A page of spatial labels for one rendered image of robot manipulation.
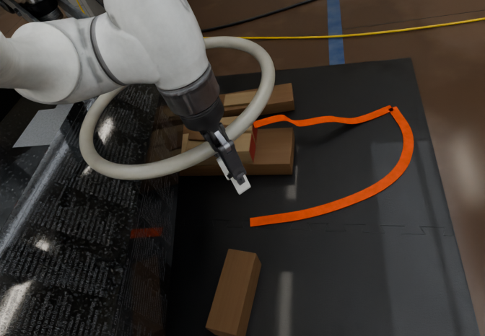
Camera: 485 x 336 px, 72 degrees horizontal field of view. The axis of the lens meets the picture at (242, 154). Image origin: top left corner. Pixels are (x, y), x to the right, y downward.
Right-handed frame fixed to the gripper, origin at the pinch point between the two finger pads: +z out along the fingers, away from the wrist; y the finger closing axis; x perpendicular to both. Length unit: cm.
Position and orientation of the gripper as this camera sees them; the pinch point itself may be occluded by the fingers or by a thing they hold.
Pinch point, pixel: (234, 174)
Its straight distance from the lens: 69.6
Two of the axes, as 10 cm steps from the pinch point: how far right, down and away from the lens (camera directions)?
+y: -5.0, -5.3, 6.9
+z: 2.9, 6.5, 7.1
